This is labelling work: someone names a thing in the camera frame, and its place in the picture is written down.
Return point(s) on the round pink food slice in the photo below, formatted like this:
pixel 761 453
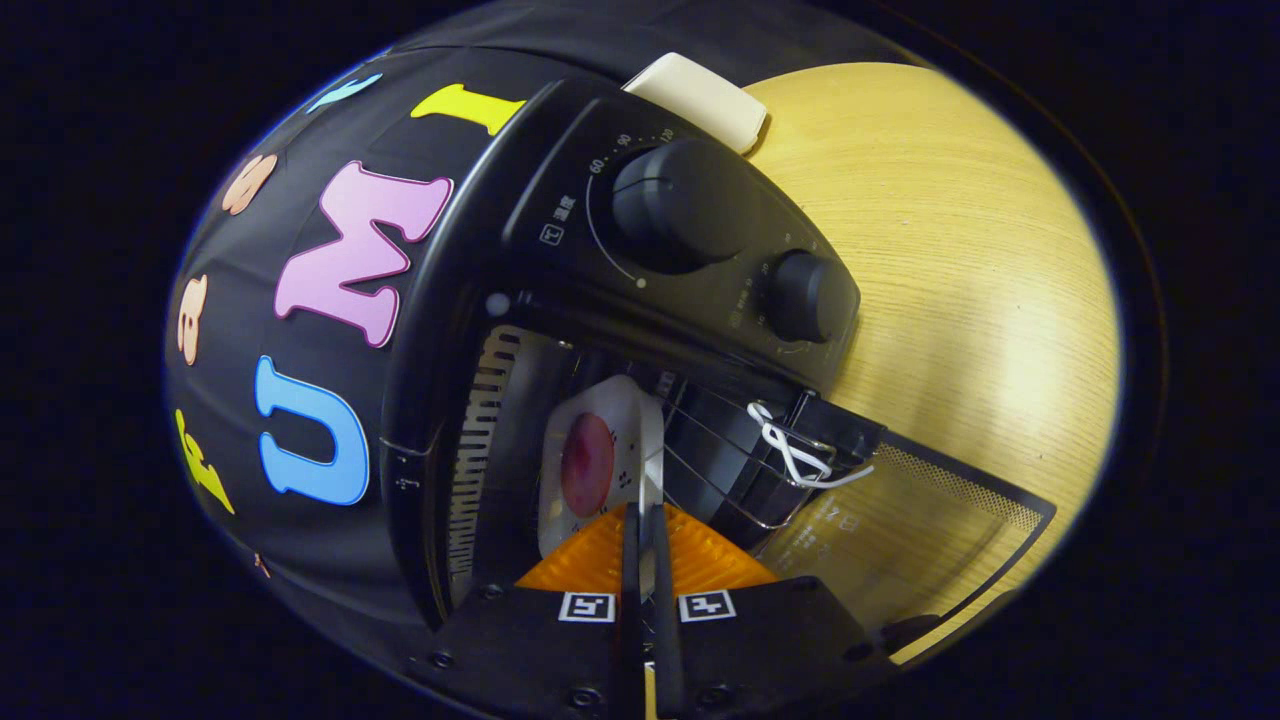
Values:
pixel 587 465

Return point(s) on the white bread toaster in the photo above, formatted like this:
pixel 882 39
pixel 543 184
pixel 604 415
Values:
pixel 700 95

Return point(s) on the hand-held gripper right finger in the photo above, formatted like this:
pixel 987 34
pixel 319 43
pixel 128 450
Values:
pixel 668 640

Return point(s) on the black toaster oven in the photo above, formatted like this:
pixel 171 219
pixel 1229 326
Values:
pixel 480 230

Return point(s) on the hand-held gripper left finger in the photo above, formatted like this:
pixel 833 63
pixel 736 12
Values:
pixel 631 620

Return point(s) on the white square food plate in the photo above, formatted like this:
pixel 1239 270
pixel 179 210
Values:
pixel 628 410

